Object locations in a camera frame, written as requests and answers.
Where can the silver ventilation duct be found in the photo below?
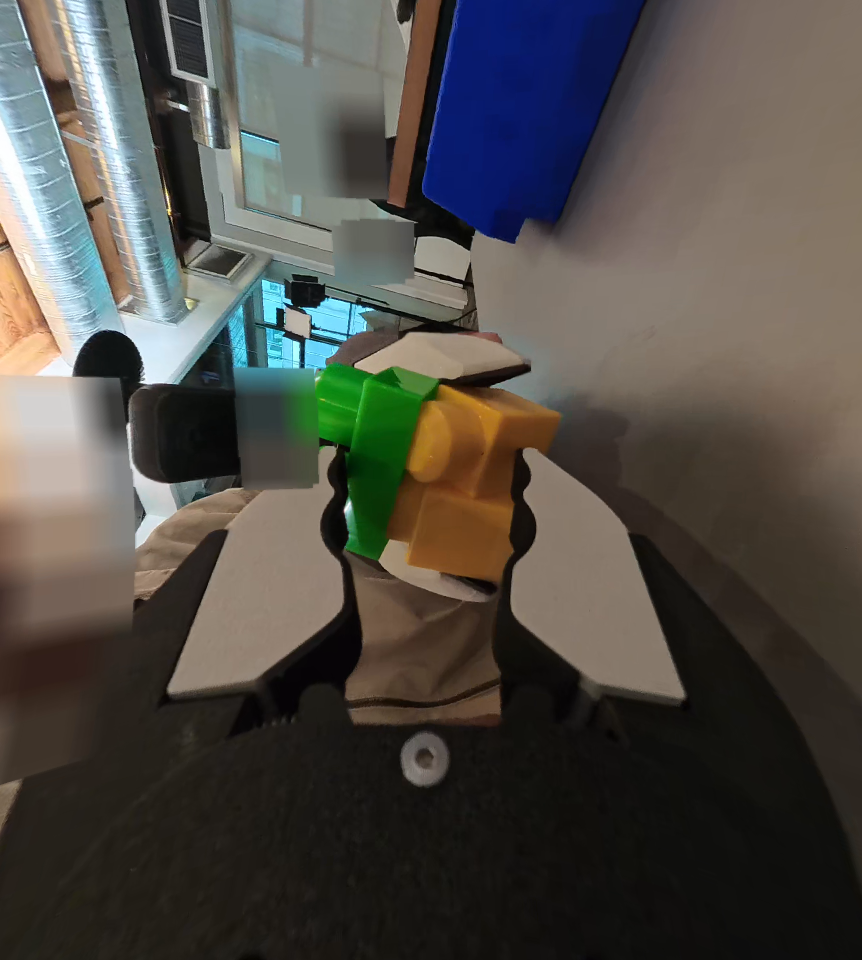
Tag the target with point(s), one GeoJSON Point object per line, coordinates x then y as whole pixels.
{"type": "Point", "coordinates": [123, 165]}
{"type": "Point", "coordinates": [26, 180]}

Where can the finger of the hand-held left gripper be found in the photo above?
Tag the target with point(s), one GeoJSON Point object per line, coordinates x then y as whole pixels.
{"type": "Point", "coordinates": [439, 356]}
{"type": "Point", "coordinates": [446, 582]}

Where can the green mega block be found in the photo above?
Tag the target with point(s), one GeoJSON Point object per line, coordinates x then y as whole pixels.
{"type": "Point", "coordinates": [378, 450]}

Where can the wooden table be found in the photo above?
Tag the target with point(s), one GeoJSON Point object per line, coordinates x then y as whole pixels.
{"type": "Point", "coordinates": [413, 105]}

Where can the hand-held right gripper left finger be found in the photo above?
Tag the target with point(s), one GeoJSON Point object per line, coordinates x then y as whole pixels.
{"type": "Point", "coordinates": [258, 600]}

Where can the person's beige jacket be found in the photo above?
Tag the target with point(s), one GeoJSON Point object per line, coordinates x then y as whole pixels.
{"type": "Point", "coordinates": [423, 645]}

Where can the blue storage bin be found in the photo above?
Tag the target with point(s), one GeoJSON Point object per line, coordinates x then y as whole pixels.
{"type": "Point", "coordinates": [529, 105]}

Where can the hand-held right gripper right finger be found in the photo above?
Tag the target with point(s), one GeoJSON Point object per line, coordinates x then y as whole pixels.
{"type": "Point", "coordinates": [604, 600]}

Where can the orange mega block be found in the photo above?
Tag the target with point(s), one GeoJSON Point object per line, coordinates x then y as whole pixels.
{"type": "Point", "coordinates": [491, 428]}
{"type": "Point", "coordinates": [461, 533]}

